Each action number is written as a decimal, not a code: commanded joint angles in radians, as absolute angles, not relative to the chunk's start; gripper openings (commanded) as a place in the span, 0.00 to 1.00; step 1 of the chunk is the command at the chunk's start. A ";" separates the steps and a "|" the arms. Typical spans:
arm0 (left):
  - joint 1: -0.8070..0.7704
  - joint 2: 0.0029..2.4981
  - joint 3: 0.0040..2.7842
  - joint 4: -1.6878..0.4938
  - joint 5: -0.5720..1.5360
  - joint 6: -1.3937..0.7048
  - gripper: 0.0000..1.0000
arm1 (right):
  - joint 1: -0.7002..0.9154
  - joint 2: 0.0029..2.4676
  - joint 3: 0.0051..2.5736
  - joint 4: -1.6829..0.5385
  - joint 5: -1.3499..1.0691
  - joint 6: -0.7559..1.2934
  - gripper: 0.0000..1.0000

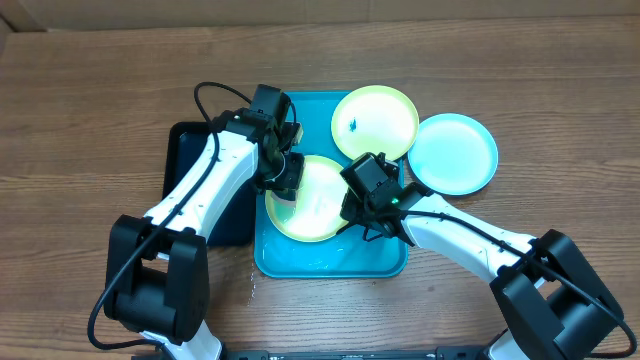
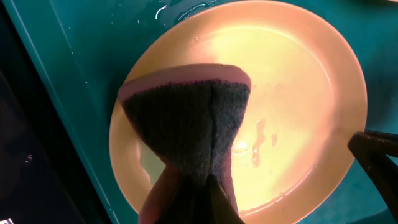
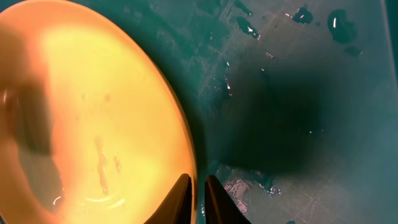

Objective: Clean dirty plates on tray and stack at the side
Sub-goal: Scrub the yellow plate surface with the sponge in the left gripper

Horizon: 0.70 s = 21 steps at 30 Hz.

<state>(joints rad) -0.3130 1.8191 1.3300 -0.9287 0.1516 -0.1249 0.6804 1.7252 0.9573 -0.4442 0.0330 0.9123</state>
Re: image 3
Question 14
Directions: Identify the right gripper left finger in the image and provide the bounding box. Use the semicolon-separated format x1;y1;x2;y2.
145;174;192;224

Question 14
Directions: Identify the teal plastic tray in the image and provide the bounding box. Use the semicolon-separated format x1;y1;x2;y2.
83;0;397;223

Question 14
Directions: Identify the dark sponge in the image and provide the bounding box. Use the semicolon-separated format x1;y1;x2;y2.
1;83;63;213

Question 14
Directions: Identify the yellow-green plate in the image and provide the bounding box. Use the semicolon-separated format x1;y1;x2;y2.
1;1;197;223

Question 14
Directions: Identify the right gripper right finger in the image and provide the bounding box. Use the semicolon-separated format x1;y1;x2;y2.
205;175;251;224

